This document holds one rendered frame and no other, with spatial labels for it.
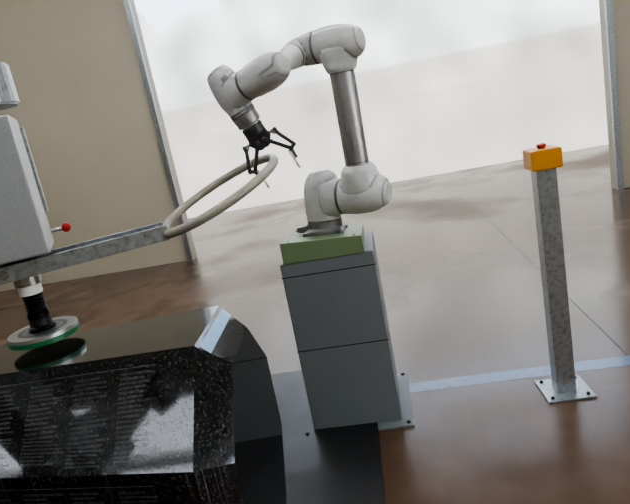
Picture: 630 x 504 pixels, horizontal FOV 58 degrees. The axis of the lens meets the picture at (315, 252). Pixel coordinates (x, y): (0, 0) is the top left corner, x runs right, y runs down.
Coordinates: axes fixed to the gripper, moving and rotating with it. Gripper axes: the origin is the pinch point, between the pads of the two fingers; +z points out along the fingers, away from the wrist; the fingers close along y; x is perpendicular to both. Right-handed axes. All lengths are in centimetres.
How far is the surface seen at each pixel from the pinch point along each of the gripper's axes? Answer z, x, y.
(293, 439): 106, -14, 60
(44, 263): -22, 21, 77
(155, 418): 22, 65, 64
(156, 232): -9.4, 12.9, 45.3
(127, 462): 25, 71, 74
